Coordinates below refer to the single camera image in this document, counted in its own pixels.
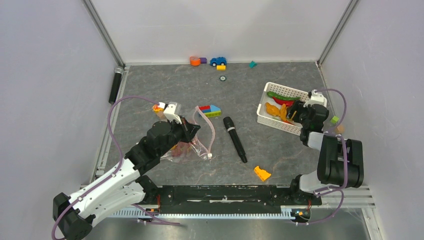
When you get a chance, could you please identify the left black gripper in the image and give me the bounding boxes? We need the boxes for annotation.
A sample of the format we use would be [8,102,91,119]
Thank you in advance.
[157,114,201,157]

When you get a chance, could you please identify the orange red mango toy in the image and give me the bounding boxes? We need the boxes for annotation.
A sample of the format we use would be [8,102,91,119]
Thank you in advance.
[170,142,192,158]

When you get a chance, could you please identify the clear polka dot zip bag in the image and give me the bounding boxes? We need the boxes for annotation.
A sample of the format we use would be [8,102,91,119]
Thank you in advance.
[161,106,216,163]

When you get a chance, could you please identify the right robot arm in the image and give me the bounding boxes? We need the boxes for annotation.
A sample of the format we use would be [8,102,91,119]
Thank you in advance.
[287,100,364,204]

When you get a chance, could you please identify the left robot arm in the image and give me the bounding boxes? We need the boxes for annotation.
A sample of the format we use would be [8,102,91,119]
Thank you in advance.
[51,117,201,240]

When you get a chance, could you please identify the orange yellow fruit toy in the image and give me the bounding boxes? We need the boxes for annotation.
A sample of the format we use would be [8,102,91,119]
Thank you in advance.
[265,102,288,122]

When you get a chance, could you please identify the white perforated basket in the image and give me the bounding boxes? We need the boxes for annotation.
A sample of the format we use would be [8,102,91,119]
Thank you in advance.
[256,82,330,141]

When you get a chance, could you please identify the tan wooden cube left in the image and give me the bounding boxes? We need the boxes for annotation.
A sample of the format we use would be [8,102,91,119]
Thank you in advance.
[156,111,167,120]

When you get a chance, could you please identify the tan wooden cube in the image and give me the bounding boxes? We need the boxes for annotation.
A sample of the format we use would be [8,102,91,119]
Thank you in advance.
[156,111,167,120]
[334,124,345,135]

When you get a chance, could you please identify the multicolour brick stack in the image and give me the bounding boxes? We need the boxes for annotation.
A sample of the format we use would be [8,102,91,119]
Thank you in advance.
[199,104,222,118]

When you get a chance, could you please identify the citrus slice toy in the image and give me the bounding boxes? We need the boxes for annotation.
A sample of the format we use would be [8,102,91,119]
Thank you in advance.
[152,104,164,114]

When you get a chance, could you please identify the black microphone on table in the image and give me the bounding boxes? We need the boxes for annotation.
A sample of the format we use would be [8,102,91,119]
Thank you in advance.
[223,116,248,163]

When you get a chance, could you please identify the green cube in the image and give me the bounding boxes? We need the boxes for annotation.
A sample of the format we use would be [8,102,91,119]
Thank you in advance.
[330,115,340,125]

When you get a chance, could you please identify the tan wooden cube right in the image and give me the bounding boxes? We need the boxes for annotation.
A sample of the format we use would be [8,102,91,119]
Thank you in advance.
[334,124,345,135]

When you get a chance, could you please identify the teal block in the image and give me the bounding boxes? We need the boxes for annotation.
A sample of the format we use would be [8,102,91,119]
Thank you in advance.
[249,60,257,69]

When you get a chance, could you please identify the small round disc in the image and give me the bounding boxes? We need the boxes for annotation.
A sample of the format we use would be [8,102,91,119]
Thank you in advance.
[219,75,227,82]

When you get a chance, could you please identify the orange cheese wedge toy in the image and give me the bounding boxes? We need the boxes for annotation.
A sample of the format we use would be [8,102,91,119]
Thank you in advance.
[253,166,272,182]

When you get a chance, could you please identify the yellow brick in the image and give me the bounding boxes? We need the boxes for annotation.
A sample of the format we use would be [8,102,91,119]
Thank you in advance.
[216,65,226,71]

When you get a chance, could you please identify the blue toy car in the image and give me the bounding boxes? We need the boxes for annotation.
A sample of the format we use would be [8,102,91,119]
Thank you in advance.
[209,56,227,67]

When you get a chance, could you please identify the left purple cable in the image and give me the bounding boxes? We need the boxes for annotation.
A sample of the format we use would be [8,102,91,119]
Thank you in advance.
[50,96,167,240]

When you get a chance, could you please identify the purple cable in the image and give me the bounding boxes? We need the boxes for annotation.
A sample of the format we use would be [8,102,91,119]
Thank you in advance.
[293,88,349,226]
[50,96,167,240]

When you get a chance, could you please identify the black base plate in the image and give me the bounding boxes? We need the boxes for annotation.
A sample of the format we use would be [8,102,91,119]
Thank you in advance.
[136,175,322,215]

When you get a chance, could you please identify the black microphone at wall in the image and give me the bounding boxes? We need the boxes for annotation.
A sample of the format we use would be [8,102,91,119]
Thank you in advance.
[108,66,124,105]

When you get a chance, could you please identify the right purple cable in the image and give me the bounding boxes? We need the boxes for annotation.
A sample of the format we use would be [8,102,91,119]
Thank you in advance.
[293,88,349,226]

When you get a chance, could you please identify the white toothed cable rail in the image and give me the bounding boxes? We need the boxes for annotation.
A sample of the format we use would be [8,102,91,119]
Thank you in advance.
[109,206,295,220]

